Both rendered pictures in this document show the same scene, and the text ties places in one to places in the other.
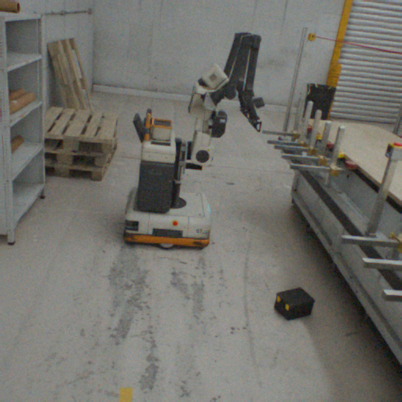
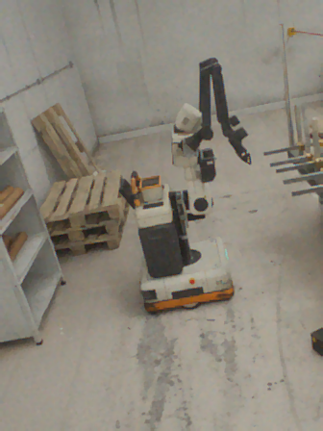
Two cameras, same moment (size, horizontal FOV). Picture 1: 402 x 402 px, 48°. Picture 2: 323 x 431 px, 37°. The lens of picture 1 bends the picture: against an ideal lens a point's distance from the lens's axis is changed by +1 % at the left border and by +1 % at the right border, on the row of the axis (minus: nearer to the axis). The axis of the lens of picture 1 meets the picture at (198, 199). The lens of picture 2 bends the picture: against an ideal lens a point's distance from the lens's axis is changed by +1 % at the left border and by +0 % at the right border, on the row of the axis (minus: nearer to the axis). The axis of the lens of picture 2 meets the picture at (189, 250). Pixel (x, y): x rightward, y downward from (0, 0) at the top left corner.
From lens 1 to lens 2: 0.43 m
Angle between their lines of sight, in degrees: 9
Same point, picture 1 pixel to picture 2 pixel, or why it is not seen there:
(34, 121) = (31, 213)
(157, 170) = (157, 234)
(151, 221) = (166, 286)
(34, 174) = (48, 264)
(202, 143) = (196, 191)
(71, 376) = not seen: outside the picture
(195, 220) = (211, 272)
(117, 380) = not seen: outside the picture
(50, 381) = not seen: outside the picture
